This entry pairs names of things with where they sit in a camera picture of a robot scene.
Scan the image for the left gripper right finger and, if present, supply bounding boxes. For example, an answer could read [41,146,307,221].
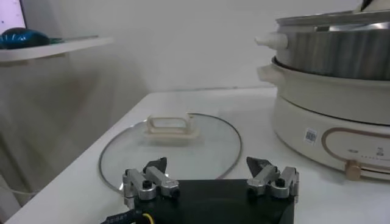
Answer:
[246,156,300,204]

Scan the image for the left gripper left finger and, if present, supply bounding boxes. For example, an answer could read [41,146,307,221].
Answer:
[122,156,180,209]

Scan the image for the glass lid with cream handle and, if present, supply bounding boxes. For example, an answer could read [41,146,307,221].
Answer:
[98,112,243,193]

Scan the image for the stainless steel steamer basket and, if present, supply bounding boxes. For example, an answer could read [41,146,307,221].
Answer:
[255,9,390,82]

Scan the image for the cream electric cooker pot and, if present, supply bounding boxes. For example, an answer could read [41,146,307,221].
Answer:
[257,56,390,182]

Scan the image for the white side table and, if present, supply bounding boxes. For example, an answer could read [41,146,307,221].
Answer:
[0,36,113,66]

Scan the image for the blue computer mouse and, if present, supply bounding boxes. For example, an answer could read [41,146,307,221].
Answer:
[0,27,51,50]

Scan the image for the laptop screen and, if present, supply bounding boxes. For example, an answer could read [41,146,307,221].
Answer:
[0,0,27,35]

